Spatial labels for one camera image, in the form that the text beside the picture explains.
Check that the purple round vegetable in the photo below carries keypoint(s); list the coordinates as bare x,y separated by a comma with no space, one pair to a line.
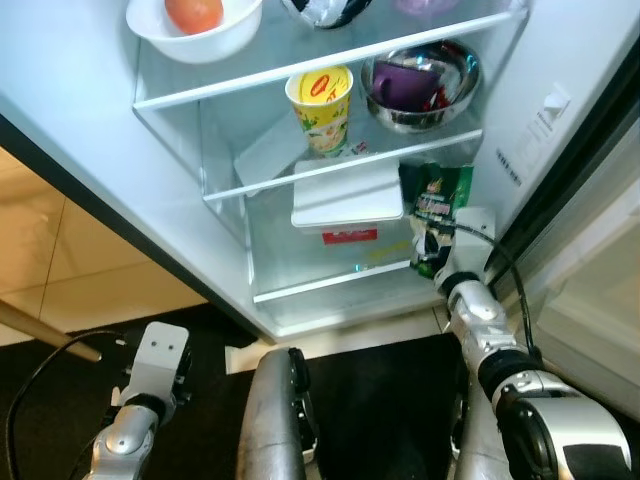
425,6

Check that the yellow noodle cup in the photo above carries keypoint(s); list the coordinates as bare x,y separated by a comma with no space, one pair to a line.
320,115

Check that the silver robot leg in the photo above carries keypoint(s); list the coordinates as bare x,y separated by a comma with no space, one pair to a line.
270,420
480,440

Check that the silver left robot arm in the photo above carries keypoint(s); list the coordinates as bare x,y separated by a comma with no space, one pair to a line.
125,445

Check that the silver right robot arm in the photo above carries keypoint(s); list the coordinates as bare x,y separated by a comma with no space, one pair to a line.
480,320

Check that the steel bowl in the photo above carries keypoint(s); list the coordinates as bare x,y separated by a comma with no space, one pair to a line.
440,115

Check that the black white bowl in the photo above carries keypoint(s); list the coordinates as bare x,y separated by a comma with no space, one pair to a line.
325,10

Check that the silver left robot leg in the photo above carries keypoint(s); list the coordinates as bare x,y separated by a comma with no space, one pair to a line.
270,420

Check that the dark purple food item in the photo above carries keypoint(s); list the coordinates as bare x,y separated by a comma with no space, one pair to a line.
405,88

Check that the grey fridge cabinet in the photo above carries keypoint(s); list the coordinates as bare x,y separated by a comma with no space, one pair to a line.
80,150

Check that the red orange round fruit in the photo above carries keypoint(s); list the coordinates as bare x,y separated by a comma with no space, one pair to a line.
193,12

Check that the green snack packet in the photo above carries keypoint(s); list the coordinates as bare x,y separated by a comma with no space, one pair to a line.
435,190

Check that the white-lined fridge door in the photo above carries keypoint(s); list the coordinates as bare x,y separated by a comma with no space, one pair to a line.
590,280

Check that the white lidded food box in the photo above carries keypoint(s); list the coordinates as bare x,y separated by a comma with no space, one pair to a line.
345,195

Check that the silver right robot leg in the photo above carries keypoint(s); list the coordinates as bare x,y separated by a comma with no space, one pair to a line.
480,440

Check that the white fridge thermostat knob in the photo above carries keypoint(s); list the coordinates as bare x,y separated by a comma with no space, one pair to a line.
553,100

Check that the glass shelf white rail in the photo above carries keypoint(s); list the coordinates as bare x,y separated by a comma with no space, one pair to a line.
320,286
260,183
200,88

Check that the cream flat base board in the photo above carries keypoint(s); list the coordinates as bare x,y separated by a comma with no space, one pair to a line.
340,340

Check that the dark blue carpet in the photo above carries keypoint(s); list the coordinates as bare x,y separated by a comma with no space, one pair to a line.
380,420

